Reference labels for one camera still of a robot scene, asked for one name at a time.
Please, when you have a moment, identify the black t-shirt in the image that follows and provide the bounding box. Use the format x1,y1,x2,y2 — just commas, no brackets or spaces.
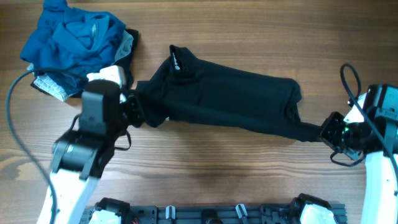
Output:
136,45,320,142

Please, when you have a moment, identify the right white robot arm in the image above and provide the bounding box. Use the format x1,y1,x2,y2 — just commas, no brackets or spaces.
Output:
320,84,397,223

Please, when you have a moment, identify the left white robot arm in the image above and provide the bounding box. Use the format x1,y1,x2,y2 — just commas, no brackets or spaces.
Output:
38,80,144,223

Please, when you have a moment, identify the grey folded garment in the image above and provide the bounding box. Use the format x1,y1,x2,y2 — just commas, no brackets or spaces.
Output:
114,30,134,62

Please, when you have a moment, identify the blue crumpled shirt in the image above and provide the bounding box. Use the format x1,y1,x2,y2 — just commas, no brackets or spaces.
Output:
20,0,126,95

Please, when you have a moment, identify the white patterned cloth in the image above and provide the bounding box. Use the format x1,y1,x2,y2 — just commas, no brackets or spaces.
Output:
31,67,88,101

